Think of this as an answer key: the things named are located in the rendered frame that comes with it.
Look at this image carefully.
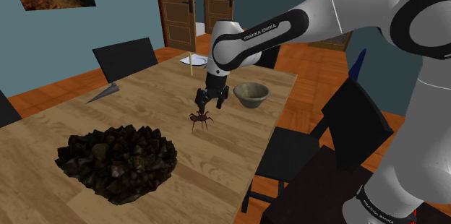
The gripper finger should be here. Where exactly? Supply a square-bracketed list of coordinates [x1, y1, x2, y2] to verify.
[194, 88, 208, 116]
[215, 89, 231, 110]

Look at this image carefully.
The brown spider toy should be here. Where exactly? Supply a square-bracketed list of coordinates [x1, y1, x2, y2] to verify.
[188, 110, 215, 133]

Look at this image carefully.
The white plate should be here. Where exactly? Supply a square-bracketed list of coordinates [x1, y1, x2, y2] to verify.
[179, 54, 209, 66]

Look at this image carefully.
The grey-green bowl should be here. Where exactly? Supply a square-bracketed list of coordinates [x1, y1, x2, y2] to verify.
[232, 82, 272, 109]

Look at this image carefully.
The wooden table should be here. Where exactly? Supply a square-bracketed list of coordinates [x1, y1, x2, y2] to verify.
[0, 51, 298, 224]

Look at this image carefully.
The black chair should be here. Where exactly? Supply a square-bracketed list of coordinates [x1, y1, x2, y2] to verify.
[92, 37, 159, 84]
[0, 89, 23, 129]
[254, 44, 282, 70]
[241, 77, 395, 215]

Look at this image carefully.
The grey pointed cone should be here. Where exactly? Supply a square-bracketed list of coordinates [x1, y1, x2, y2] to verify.
[85, 82, 121, 105]

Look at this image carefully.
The dark rock pile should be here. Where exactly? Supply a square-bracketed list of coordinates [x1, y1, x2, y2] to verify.
[54, 124, 179, 206]

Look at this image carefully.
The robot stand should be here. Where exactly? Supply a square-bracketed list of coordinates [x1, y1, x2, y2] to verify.
[259, 145, 451, 224]

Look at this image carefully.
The blue pointed object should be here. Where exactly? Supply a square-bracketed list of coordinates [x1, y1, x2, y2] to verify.
[348, 48, 368, 82]

